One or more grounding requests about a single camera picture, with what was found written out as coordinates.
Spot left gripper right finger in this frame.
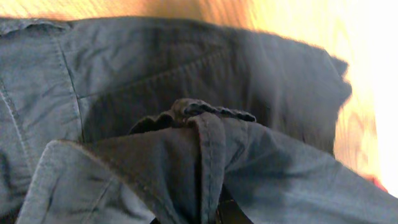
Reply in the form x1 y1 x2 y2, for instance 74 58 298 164
216 186 253 224

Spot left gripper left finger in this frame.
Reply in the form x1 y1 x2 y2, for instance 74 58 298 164
150 218 159 224

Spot navy blue shorts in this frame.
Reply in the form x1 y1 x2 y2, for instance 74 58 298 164
1 17 397 223

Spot coral orange garment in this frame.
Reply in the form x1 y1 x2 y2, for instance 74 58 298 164
366 175 387 192

